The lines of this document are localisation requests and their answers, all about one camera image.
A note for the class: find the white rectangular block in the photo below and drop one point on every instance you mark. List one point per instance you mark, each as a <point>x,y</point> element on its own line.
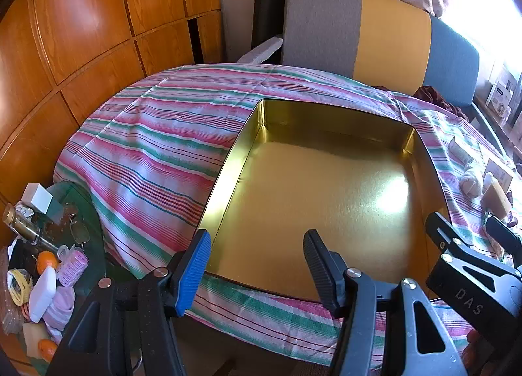
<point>43,294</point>

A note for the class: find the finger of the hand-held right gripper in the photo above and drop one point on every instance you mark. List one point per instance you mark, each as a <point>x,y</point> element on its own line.
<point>442,233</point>
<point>505,241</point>

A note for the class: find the dark red cloth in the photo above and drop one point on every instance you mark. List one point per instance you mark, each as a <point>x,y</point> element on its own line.
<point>432,96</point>

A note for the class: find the black rolled mat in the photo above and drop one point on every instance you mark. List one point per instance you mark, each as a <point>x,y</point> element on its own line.
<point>267,4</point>

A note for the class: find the pink knit cloth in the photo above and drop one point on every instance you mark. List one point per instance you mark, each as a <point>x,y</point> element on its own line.
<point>59,308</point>

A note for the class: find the round glass side table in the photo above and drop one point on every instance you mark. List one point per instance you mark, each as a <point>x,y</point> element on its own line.
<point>96,213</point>

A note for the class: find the glass bottle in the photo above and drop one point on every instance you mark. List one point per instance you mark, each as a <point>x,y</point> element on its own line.
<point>20,225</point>

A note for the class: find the wooden wardrobe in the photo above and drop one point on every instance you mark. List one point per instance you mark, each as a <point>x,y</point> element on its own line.
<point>81,33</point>

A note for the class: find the pink green striped cloth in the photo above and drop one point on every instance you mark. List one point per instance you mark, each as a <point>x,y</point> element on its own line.
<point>155,147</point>

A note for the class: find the yellow sponge block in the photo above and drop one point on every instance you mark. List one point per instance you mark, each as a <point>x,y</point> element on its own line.
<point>495,198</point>

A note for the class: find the person's right hand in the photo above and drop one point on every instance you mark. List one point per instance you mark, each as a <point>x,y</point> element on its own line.
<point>471,345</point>

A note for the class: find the pale yellow block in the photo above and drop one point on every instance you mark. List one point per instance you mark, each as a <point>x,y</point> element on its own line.
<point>34,337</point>

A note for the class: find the small white box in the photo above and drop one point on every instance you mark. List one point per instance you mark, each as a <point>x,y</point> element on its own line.
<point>36,198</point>

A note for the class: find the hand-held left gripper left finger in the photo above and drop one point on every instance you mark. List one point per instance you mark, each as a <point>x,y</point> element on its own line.
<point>195,274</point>

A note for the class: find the pale cardboard carton box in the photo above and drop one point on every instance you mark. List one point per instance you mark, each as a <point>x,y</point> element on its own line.
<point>499,170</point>

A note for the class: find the small green carton box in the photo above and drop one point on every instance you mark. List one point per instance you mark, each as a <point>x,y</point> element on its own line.
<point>460,149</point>

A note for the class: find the grey yellow blue chair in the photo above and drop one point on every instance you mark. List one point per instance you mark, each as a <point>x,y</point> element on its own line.
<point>318,25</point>

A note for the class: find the white plastic ball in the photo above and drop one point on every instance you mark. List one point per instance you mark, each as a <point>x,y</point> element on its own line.
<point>471,182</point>

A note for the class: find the gold metal tin box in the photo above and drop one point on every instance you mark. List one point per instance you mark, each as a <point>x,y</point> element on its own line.
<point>326,196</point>

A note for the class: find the eyeglasses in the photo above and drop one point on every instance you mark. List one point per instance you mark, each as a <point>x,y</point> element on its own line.
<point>79,233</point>

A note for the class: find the white boxes on sill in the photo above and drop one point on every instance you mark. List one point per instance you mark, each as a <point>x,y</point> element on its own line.
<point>500,96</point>

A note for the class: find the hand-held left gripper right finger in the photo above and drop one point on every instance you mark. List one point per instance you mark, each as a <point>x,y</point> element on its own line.
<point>322,274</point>

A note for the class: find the pink hair rollers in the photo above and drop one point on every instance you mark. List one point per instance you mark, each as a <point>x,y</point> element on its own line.
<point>73,266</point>

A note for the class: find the white foam piece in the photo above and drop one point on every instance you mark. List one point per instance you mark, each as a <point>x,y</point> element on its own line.
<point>261,51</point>

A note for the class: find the orange fruit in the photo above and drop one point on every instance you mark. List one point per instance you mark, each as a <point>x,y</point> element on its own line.
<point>47,349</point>
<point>45,261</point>

